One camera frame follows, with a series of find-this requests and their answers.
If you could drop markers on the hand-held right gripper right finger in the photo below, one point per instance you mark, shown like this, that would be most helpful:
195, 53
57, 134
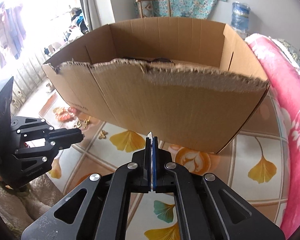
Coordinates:
158, 170

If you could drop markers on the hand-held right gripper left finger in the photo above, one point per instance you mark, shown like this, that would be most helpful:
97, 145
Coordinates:
147, 165

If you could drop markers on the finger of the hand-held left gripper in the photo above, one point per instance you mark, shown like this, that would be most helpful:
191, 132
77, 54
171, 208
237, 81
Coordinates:
65, 133
65, 143

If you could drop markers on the brown cardboard box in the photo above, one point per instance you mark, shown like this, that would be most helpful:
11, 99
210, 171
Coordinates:
177, 105

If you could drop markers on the small gold butterfly charm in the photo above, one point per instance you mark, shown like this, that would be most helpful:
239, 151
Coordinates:
103, 134

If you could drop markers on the white balcony railing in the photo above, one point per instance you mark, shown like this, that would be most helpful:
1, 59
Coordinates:
27, 80

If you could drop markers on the beige green fuzzy cloth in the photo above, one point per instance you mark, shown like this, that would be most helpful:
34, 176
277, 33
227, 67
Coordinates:
15, 205

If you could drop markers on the patterned leaf print tablecloth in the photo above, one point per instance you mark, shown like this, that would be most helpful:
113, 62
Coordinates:
240, 150

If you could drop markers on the hanging clothes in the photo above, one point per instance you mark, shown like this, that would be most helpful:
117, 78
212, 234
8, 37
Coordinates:
12, 30

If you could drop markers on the pile of clothes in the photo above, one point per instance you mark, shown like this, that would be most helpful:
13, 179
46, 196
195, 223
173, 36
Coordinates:
77, 22

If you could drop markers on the pink floral blanket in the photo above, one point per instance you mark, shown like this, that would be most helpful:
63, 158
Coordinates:
290, 105

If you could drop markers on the pack of water bottles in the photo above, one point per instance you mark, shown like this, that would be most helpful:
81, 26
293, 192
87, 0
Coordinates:
240, 15

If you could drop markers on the grey patterned pillow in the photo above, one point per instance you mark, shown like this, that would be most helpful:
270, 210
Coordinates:
290, 48

